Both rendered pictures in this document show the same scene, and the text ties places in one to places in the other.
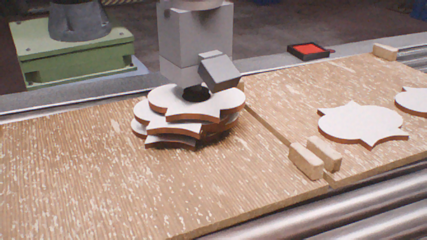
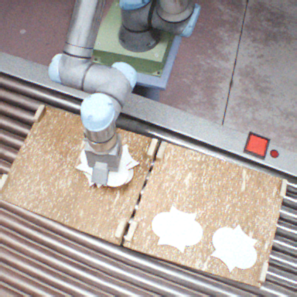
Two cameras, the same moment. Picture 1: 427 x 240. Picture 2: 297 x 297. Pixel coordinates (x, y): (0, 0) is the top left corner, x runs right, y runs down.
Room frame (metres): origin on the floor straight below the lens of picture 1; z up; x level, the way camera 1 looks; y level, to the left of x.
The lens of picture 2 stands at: (0.24, -0.41, 2.08)
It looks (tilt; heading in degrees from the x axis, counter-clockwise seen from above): 63 degrees down; 42
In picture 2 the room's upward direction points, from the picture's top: 2 degrees clockwise
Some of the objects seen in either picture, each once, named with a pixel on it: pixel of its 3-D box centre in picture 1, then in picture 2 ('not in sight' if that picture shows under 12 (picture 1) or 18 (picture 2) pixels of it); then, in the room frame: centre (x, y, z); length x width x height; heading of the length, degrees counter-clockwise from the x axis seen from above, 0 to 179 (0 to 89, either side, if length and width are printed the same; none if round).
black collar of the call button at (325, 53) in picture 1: (307, 51); (257, 145); (0.94, -0.24, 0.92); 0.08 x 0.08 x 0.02; 22
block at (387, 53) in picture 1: (384, 51); (282, 189); (0.86, -0.39, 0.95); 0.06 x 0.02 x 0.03; 25
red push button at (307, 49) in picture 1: (307, 51); (256, 145); (0.94, -0.24, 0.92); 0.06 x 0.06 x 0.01; 22
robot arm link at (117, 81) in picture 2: not in sight; (110, 84); (0.62, 0.08, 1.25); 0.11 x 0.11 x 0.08; 21
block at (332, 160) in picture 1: (323, 153); (131, 232); (0.45, -0.15, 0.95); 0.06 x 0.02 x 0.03; 25
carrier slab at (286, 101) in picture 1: (359, 101); (210, 213); (0.66, -0.27, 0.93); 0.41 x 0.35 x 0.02; 115
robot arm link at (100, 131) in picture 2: not in sight; (98, 117); (0.54, 0.03, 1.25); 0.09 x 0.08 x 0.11; 21
